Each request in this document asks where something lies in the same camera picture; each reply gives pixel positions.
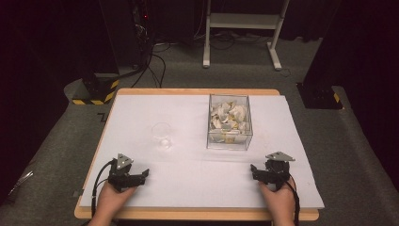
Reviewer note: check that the black computer tower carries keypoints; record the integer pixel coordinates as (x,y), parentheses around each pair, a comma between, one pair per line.
(141,28)

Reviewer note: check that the person's right hand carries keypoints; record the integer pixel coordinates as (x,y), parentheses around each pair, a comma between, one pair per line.
(279,202)

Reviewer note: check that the white table sheet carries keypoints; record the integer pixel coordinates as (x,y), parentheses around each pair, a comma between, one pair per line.
(188,175)

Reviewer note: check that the clear plastic box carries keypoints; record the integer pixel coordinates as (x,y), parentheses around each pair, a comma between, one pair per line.
(229,138)

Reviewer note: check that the grey tape piece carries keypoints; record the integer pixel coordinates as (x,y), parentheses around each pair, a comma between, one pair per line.
(78,193)

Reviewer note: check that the pile of white wrappers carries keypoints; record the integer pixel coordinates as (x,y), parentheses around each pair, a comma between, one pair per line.
(228,121)

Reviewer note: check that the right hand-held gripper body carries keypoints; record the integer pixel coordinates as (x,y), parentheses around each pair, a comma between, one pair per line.
(277,172)

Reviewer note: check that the wooden table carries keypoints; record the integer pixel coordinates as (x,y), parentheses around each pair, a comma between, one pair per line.
(194,91)

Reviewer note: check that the person's left hand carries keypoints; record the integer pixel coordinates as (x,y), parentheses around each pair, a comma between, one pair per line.
(113,201)

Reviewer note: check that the white metal stand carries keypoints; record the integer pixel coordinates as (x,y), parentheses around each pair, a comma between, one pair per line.
(243,20)

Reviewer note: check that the black stand base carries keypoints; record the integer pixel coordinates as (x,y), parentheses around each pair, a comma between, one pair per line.
(318,95)

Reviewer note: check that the black stand with striped base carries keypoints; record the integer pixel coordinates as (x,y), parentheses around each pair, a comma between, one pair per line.
(97,91)

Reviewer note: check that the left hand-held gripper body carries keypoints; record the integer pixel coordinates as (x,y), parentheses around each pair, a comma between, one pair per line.
(120,179)

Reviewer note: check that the clear glass cup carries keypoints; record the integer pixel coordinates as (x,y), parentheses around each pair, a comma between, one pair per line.
(162,135)

